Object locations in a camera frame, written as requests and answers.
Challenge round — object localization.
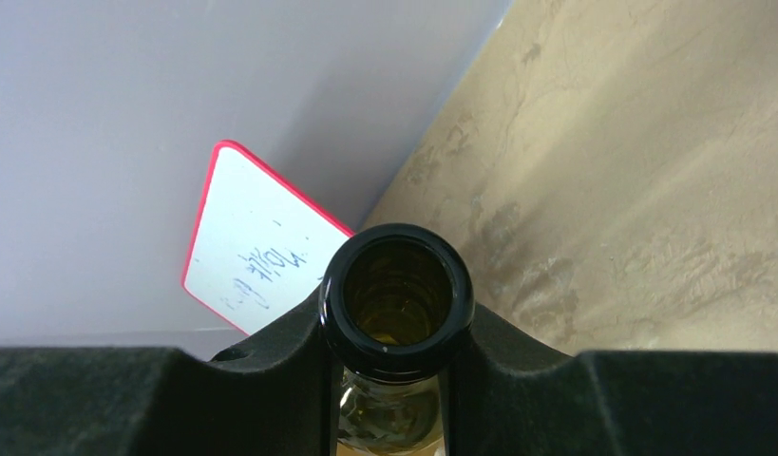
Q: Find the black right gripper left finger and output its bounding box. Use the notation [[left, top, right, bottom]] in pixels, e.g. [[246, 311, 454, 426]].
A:
[[0, 294, 332, 455]]

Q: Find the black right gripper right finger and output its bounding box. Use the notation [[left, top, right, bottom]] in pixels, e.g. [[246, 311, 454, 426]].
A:
[[446, 306, 778, 455]]

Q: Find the green bottle silver cap top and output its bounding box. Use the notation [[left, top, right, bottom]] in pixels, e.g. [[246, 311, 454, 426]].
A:
[[319, 223, 476, 455]]

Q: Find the pink-framed whiteboard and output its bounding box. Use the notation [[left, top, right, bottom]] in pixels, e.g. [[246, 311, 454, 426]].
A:
[[181, 140, 353, 335]]

